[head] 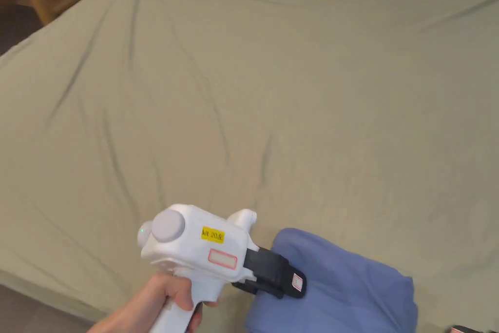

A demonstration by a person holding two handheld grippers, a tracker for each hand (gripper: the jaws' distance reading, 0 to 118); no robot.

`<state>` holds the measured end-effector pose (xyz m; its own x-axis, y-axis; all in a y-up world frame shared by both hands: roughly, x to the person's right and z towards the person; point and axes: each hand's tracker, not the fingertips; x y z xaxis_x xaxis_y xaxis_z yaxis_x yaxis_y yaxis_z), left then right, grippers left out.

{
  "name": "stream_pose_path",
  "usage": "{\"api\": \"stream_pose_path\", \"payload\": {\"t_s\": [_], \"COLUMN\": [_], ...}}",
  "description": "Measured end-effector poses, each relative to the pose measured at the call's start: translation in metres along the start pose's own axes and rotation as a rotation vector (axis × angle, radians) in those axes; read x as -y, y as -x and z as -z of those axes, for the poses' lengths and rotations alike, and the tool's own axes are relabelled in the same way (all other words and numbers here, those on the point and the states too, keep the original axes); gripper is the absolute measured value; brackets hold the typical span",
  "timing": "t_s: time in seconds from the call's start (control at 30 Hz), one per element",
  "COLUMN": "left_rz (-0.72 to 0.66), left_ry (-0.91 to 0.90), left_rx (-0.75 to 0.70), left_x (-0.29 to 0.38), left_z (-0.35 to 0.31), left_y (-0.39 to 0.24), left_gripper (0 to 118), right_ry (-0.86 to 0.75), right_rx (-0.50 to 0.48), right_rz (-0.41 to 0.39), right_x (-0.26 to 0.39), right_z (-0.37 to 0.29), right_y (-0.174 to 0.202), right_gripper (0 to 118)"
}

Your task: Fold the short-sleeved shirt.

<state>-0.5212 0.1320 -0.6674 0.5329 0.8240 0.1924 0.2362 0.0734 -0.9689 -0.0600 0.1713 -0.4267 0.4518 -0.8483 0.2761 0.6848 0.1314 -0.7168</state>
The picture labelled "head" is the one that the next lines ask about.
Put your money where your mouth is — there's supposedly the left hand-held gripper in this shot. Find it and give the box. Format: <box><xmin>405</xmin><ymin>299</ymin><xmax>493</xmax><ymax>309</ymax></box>
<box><xmin>137</xmin><ymin>203</ymin><xmax>308</xmax><ymax>333</ymax></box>

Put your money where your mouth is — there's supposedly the blue garment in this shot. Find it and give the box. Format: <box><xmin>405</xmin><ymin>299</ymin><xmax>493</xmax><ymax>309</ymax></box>
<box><xmin>245</xmin><ymin>227</ymin><xmax>419</xmax><ymax>333</ymax></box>

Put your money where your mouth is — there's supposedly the person's left forearm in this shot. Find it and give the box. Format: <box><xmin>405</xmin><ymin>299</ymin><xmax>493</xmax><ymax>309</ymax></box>
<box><xmin>83</xmin><ymin>290</ymin><xmax>136</xmax><ymax>333</ymax></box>

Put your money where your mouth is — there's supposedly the person's left hand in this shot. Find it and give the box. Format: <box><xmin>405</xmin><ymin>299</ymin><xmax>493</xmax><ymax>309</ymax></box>
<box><xmin>126</xmin><ymin>272</ymin><xmax>220</xmax><ymax>333</ymax></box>

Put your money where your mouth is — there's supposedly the bed with pale green sheet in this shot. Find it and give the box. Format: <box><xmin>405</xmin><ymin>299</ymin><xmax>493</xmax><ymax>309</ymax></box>
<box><xmin>0</xmin><ymin>0</ymin><xmax>499</xmax><ymax>333</ymax></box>

